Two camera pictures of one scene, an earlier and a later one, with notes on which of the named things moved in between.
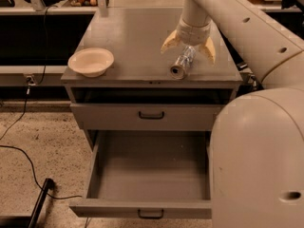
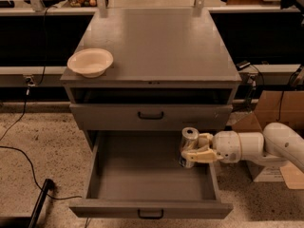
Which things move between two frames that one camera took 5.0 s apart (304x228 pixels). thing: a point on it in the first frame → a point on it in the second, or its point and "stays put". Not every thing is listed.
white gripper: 194,33 → 226,146
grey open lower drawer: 148,175 stays put
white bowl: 91,62 stays put
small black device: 241,66 stays put
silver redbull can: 179,70 → 189,142
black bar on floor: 48,184 stays put
